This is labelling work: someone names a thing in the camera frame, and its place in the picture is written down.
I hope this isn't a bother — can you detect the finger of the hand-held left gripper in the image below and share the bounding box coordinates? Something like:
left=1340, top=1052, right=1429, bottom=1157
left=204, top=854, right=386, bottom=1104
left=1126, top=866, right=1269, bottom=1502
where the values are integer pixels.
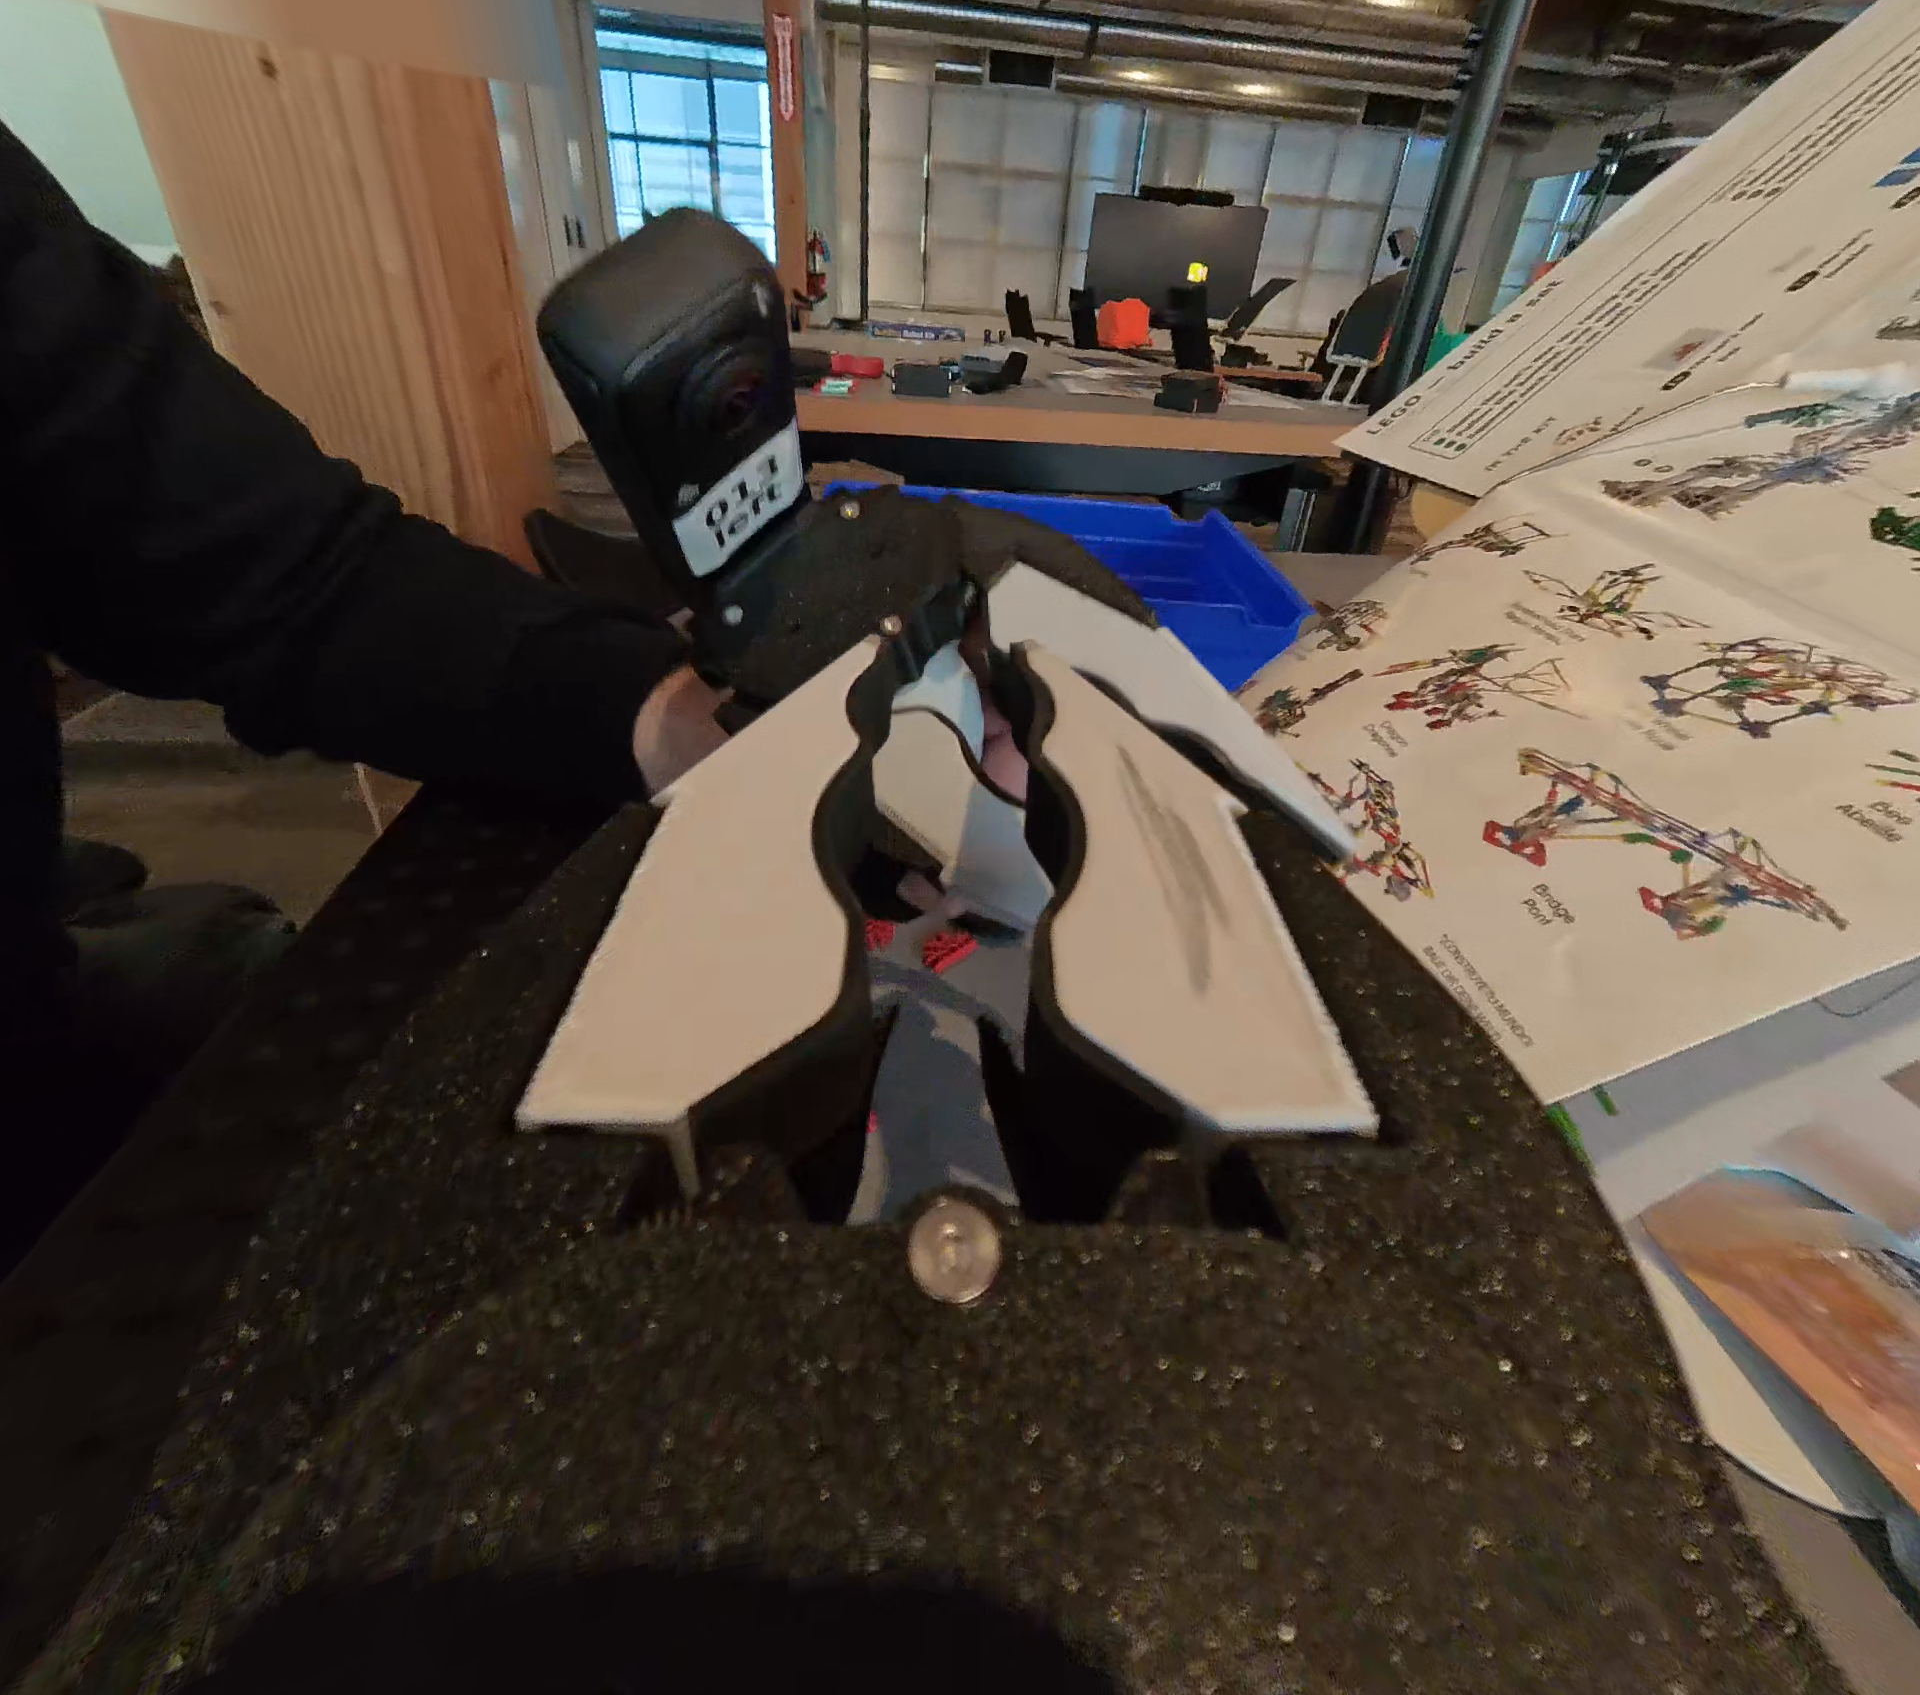
left=874, top=705, right=1055, bottom=935
left=979, top=560, right=1362, bottom=862

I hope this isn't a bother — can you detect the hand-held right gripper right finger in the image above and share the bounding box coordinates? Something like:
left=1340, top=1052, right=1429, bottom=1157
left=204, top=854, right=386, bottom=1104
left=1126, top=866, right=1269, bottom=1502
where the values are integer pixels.
left=1007, top=641, right=1381, bottom=1145

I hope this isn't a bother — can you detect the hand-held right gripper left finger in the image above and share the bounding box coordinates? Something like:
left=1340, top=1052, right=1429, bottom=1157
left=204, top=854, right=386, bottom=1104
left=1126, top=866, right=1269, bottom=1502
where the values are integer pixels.
left=513, top=635, right=905, bottom=1198

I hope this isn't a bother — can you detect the red and yellow toy assembly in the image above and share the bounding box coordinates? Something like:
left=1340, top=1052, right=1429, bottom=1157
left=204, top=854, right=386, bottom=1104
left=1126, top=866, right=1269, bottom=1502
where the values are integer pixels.
left=858, top=912, right=979, bottom=974

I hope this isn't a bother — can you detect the person's left forearm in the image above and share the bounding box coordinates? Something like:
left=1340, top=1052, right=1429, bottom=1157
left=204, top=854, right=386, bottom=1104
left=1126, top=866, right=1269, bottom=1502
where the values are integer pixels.
left=0, top=121, right=694, bottom=828

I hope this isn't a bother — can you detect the person's left hand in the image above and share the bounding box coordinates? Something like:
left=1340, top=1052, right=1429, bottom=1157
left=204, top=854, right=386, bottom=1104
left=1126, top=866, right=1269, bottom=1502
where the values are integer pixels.
left=629, top=664, right=739, bottom=800

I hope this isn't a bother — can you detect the blue plastic bin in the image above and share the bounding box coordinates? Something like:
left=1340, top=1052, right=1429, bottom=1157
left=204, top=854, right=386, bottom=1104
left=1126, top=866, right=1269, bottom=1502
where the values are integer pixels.
left=822, top=479, right=1319, bottom=695

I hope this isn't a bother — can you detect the wooden workbench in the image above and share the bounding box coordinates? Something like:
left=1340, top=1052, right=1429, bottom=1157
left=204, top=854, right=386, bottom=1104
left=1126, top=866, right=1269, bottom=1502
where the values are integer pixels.
left=791, top=333, right=1388, bottom=497

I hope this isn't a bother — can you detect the office chair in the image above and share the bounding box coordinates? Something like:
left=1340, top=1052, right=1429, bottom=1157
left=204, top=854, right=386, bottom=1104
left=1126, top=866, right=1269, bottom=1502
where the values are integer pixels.
left=1319, top=271, right=1419, bottom=414

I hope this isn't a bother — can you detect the dark monitor screen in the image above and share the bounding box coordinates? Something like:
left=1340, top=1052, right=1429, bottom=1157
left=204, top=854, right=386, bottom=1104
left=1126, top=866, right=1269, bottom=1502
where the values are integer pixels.
left=1086, top=191, right=1271, bottom=326

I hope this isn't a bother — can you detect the toy model picture sheet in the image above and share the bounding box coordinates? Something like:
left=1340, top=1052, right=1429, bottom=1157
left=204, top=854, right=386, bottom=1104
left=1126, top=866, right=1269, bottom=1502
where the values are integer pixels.
left=1236, top=345, right=1920, bottom=1109

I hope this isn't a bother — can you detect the window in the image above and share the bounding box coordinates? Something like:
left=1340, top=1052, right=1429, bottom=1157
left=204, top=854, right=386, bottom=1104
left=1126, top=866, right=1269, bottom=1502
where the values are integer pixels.
left=594, top=22, right=775, bottom=260

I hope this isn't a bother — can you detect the black dimpled pad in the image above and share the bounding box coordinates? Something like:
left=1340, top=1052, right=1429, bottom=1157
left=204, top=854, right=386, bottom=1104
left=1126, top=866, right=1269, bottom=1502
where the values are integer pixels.
left=0, top=795, right=662, bottom=1652

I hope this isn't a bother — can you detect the white text instruction sheet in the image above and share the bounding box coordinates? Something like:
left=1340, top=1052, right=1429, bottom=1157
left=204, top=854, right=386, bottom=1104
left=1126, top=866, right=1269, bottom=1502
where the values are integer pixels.
left=1338, top=0, right=1920, bottom=483

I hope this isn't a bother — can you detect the black metal pole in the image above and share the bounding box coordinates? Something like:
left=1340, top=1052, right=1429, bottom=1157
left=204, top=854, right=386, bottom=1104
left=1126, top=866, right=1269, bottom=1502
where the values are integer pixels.
left=1341, top=0, right=1609, bottom=548

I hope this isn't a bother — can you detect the foil toy packaging bag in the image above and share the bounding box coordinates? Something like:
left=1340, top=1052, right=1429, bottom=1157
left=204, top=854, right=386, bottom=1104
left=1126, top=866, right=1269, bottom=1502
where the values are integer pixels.
left=1635, top=1124, right=1920, bottom=1517

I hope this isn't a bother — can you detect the wooden post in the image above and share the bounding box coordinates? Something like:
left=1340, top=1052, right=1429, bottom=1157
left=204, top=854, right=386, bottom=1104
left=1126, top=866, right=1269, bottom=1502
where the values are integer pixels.
left=753, top=0, right=819, bottom=302

